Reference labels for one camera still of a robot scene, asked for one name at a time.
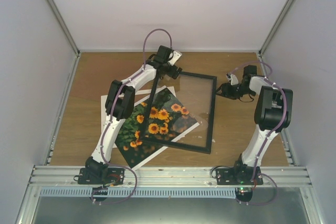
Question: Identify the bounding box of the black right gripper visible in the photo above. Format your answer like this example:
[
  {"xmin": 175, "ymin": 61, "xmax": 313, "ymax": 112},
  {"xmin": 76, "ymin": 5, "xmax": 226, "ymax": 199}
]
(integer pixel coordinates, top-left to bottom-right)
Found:
[{"xmin": 218, "ymin": 82, "xmax": 254, "ymax": 100}]

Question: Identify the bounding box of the black picture frame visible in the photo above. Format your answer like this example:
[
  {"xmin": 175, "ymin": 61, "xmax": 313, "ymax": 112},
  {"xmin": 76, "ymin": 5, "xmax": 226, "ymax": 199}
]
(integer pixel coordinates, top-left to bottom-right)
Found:
[{"xmin": 143, "ymin": 71, "xmax": 217, "ymax": 154}]

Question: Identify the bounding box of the clear acrylic sheet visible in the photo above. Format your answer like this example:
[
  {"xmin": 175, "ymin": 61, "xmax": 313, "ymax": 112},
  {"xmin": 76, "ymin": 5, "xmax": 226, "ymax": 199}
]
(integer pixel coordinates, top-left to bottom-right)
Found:
[{"xmin": 142, "ymin": 72, "xmax": 217, "ymax": 154}]

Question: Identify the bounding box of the sunflower photo print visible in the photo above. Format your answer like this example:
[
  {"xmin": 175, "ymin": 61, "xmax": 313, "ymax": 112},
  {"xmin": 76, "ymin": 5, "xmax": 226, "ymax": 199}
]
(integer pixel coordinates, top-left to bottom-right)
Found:
[{"xmin": 115, "ymin": 86, "xmax": 199, "ymax": 170}]

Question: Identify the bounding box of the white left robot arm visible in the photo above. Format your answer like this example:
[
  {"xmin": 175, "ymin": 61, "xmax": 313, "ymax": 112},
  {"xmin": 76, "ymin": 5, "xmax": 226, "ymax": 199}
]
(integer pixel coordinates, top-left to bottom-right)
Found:
[{"xmin": 82, "ymin": 46, "xmax": 182, "ymax": 184}]

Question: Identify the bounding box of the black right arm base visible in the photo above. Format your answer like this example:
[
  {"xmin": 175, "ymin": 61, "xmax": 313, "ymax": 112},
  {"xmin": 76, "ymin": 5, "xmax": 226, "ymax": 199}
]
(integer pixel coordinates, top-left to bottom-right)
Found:
[{"xmin": 210, "ymin": 166, "xmax": 264, "ymax": 186}]

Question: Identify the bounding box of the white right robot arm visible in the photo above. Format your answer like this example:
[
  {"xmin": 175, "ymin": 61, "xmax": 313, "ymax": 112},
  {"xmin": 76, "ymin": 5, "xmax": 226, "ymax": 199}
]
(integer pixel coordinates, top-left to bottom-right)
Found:
[{"xmin": 216, "ymin": 65, "xmax": 293, "ymax": 185}]

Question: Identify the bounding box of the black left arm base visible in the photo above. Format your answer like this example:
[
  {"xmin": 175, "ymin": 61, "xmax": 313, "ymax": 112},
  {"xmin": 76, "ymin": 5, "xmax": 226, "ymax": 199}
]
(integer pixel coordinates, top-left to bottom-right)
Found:
[{"xmin": 74, "ymin": 167, "xmax": 125, "ymax": 186}]

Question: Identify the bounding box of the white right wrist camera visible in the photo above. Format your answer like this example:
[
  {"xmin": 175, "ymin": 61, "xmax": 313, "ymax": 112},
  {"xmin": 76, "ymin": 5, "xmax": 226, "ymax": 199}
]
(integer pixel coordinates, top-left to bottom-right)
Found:
[{"xmin": 226, "ymin": 73, "xmax": 239, "ymax": 86}]

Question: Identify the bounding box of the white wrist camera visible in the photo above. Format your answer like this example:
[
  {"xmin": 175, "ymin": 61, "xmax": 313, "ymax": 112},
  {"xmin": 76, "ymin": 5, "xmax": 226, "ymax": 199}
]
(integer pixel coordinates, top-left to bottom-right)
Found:
[
  {"xmin": 168, "ymin": 50, "xmax": 182, "ymax": 66},
  {"xmin": 226, "ymin": 73, "xmax": 239, "ymax": 86}
]

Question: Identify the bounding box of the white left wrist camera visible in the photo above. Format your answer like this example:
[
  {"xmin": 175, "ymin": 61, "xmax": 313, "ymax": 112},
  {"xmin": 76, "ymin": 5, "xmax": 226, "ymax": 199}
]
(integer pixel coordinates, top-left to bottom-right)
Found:
[{"xmin": 168, "ymin": 50, "xmax": 182, "ymax": 66}]

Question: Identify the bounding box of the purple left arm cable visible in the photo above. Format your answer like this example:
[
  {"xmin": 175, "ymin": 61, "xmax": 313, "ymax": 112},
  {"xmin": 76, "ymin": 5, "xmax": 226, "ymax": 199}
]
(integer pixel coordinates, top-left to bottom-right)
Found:
[{"xmin": 90, "ymin": 28, "xmax": 138, "ymax": 205}]

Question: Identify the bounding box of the aluminium enclosure frame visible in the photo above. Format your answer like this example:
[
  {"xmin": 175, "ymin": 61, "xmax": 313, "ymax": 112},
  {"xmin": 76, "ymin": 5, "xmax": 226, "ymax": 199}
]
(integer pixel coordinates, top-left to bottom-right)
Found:
[{"xmin": 15, "ymin": 0, "xmax": 336, "ymax": 224}]

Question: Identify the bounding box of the aluminium mounting rail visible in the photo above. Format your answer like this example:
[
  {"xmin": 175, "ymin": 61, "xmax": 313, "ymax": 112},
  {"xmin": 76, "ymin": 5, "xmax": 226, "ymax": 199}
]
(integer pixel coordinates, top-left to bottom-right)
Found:
[{"xmin": 28, "ymin": 166, "xmax": 312, "ymax": 187}]

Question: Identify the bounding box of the grey slotted cable duct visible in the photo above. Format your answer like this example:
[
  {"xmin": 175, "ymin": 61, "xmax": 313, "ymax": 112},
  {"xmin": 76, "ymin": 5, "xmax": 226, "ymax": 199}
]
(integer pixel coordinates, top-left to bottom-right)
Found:
[{"xmin": 40, "ymin": 187, "xmax": 236, "ymax": 199}]

